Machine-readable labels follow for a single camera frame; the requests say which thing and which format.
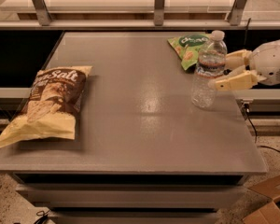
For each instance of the grey drawer cabinet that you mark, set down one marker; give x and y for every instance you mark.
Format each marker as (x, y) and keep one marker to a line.
(144, 153)

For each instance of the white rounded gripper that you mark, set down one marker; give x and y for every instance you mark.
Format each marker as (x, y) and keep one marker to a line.
(272, 62)

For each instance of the metal railing frame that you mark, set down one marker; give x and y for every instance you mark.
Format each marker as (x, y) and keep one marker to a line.
(140, 14)

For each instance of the brown and yellow chip bag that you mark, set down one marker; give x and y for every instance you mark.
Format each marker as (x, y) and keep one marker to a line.
(52, 108)

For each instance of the clear plastic water bottle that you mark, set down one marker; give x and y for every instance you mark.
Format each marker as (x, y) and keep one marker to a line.
(210, 65)

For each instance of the black object on floor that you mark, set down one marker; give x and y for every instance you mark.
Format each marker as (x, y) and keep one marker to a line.
(43, 217)

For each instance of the green snack bag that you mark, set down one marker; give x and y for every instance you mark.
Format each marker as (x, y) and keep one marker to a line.
(187, 48)

